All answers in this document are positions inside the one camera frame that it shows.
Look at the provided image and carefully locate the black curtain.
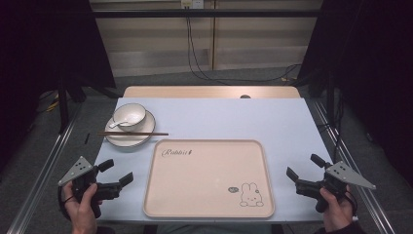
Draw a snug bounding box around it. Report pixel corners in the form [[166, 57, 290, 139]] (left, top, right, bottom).
[[0, 0, 117, 174], [296, 0, 413, 188]]

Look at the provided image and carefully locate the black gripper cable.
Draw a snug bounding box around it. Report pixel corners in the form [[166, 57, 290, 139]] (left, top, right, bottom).
[[342, 189, 359, 219]]

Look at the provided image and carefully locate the brown wooden chopstick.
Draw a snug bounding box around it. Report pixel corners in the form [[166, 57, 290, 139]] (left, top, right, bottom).
[[98, 131, 169, 136]]

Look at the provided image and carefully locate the white bowl with dark rim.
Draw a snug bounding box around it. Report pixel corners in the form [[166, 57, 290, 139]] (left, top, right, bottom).
[[112, 102, 147, 133]]

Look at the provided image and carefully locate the white ceramic spoon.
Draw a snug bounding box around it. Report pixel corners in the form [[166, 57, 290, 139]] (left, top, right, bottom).
[[108, 120, 130, 130]]

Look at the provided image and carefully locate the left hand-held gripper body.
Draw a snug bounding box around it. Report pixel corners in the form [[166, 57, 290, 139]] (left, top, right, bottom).
[[57, 155, 122, 219]]

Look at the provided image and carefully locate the person's left hand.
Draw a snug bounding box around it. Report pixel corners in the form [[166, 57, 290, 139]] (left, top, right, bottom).
[[62, 181, 102, 234]]

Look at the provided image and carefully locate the metal floor rail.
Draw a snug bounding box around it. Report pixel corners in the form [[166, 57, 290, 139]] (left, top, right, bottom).
[[311, 97, 396, 234], [6, 103, 83, 234]]

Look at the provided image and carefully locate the black metal stand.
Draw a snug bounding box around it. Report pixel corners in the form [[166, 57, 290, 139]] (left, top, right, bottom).
[[325, 70, 337, 130], [57, 76, 70, 134]]

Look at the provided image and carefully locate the black horizontal bar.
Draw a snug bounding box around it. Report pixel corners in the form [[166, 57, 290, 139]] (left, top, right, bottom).
[[92, 9, 323, 19]]

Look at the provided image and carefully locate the person's dark sleeve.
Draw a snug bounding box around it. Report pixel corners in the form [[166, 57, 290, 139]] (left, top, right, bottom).
[[314, 220, 368, 234]]

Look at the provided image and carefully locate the black wrist strap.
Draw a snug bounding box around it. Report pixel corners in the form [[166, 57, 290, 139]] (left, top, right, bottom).
[[57, 185, 76, 222]]

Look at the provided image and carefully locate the wooden table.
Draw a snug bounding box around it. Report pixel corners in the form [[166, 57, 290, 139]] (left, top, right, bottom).
[[123, 85, 302, 99]]

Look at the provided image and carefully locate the white plate with dark rim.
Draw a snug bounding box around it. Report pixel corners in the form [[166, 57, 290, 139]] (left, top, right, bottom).
[[103, 109, 157, 148]]

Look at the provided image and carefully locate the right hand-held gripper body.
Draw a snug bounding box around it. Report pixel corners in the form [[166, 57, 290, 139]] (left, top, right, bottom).
[[294, 160, 377, 215]]

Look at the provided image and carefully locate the person's right hand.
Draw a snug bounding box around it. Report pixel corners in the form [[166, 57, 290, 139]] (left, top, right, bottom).
[[319, 185, 356, 234]]

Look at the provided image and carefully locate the white wall socket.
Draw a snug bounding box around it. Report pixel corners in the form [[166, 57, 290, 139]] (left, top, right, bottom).
[[180, 0, 206, 10]]

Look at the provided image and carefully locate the pink tray with rabbit print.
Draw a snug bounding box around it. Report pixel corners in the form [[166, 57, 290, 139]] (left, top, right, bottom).
[[142, 138, 277, 219]]

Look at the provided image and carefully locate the yellow cable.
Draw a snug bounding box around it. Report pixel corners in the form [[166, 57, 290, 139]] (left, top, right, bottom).
[[45, 99, 61, 113]]

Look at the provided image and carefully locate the black wall cable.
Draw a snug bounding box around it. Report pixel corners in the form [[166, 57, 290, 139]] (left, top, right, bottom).
[[185, 16, 303, 84]]

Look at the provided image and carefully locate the pale blue table cover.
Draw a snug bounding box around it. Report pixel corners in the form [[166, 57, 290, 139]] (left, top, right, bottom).
[[94, 97, 333, 224]]

